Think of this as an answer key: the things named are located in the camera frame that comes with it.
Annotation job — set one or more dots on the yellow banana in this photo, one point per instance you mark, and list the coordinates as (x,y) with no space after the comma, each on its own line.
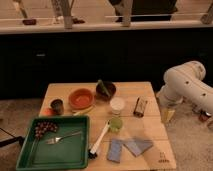
(84,111)

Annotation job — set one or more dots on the green cup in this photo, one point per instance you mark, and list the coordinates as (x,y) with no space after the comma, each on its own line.
(115,124)

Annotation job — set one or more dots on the bunch of dark grapes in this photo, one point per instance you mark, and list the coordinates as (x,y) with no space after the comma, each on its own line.
(43,127)

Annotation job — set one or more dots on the dark metal mug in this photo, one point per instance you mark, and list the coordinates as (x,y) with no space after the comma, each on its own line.
(57,106)

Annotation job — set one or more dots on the silver fork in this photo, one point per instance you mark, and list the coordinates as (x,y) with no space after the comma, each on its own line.
(55,140)

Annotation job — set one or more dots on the white cup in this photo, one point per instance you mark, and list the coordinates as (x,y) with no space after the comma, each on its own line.
(117,104)

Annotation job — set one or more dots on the white handled brush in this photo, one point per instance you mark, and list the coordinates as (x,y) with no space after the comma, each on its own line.
(92,153)

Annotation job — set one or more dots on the dark brown bowl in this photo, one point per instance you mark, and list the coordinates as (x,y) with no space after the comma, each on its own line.
(111,88)

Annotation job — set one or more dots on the small orange fruit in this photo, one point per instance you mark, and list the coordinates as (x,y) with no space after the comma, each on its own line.
(47,112)

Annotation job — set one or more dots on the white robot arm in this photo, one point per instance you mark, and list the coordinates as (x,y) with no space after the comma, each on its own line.
(185,81)

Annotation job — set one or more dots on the blue sponge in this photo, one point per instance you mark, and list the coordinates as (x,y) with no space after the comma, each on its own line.
(115,150)

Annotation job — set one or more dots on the brown shoe middle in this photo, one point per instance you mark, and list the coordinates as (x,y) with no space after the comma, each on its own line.
(78,21)

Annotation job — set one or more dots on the blue-grey towel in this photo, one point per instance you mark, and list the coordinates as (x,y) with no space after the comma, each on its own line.
(137,146)

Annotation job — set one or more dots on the bottles on floor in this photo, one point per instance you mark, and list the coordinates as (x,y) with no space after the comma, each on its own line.
(203,116)

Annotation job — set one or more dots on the dark brown bottle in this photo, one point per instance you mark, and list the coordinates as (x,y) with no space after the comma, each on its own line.
(140,107)

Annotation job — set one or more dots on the green plastic tray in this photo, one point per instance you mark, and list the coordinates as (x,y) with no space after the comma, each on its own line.
(55,144)

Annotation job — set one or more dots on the brown shoe left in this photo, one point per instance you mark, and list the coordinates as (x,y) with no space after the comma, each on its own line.
(29,21)

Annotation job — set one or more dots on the brown shoe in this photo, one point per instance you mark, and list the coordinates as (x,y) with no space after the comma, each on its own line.
(29,21)
(78,21)

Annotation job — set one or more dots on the red orange bowl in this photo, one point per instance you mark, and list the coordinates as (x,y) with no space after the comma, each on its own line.
(81,98)

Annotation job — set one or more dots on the green stick utensil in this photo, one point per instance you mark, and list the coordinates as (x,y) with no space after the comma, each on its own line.
(105,90)

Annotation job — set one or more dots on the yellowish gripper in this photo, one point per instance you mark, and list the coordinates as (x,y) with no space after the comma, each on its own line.
(167,114)

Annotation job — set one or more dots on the seated person in dark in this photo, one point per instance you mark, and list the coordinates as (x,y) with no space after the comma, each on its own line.
(153,10)

